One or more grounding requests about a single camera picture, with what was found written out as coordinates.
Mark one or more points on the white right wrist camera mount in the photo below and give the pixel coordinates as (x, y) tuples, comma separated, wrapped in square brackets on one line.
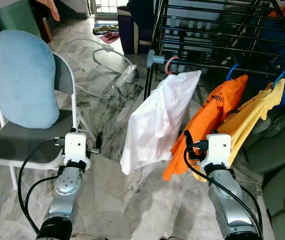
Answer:
[(218, 147)]

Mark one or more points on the reddish pink plastic hanger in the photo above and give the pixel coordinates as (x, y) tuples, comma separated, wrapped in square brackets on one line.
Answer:
[(168, 64)]

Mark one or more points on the orange shirt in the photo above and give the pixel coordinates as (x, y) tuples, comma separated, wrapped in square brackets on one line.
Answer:
[(207, 115)]

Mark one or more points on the green laundry basket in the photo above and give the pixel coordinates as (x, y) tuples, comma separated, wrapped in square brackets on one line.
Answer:
[(17, 19)]

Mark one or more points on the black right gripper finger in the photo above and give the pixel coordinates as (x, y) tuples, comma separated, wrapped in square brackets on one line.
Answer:
[(188, 140)]

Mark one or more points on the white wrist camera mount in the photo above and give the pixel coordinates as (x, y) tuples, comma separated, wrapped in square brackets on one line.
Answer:
[(218, 147), (75, 145)]

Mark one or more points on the white shirt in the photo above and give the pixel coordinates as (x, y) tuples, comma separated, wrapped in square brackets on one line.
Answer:
[(157, 120)]

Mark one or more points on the peach cloth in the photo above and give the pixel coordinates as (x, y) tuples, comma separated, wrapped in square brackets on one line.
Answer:
[(48, 9)]

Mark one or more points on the white folding chair grey seat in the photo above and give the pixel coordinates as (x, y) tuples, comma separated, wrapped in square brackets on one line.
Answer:
[(12, 142)]

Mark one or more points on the black metal drying rack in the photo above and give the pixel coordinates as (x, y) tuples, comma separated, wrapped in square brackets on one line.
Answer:
[(151, 58)]

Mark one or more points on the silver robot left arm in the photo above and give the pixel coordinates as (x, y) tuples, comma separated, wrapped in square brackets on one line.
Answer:
[(65, 186)]

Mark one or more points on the colourful door mat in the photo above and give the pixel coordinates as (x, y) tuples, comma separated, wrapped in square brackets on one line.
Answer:
[(105, 27)]

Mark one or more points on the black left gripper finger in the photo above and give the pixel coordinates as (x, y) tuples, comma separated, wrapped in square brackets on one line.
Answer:
[(99, 140)]

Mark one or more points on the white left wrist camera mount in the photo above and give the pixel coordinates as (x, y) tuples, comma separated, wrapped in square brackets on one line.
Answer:
[(75, 145)]

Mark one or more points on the maroon floor cloth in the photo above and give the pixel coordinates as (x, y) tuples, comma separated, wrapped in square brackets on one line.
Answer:
[(110, 36)]

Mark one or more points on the yellow shirt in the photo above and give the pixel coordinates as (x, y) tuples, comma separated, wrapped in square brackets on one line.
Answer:
[(252, 117)]

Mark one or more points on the purple armchair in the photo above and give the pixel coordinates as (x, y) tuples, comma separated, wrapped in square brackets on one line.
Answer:
[(126, 30)]

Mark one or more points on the light blue pillow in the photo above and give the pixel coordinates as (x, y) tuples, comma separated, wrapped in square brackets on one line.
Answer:
[(25, 80)]

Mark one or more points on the brown wooden stand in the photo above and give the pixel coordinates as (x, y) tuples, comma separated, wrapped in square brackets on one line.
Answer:
[(43, 29)]

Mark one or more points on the dark green sofa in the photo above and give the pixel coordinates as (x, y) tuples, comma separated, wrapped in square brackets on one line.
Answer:
[(277, 145)]

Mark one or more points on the white door grille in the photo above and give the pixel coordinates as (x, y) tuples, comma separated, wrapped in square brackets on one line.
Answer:
[(107, 6)]

